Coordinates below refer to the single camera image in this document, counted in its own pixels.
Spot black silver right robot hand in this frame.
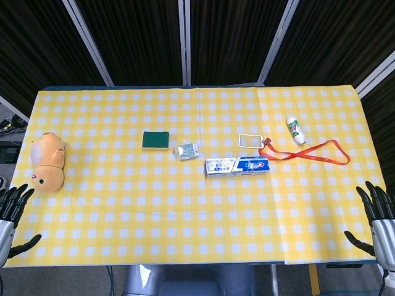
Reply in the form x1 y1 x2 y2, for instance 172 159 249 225
344 181 395 272

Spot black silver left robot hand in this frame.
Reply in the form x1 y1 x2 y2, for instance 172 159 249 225
0 184 43 269

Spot blue white toothpaste box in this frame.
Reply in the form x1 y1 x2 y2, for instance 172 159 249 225
205 155 270 179

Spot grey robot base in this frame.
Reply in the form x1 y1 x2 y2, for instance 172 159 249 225
123 264 257 296

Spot clear badge holder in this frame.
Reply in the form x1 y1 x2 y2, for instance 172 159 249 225
238 134 272 149

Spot orange chick plush toy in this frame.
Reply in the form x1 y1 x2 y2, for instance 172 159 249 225
30 131 67 192

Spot small white green bottle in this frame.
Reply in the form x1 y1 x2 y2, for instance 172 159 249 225
286 116 306 145

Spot green yellow sponge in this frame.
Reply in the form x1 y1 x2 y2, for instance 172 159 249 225
141 131 170 152

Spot yellow white checkered tablecloth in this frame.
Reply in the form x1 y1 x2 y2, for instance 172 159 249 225
4 87 388 268

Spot small green white packet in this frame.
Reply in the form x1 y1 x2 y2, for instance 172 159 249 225
172 142 199 162

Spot black floor cables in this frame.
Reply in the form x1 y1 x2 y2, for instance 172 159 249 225
0 112 28 138

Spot orange lanyard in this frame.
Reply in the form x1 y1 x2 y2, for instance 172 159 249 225
258 138 351 166

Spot black partition panel white frame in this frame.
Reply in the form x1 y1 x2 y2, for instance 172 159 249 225
180 0 300 86
0 0 115 117
61 0 191 87
257 0 395 96

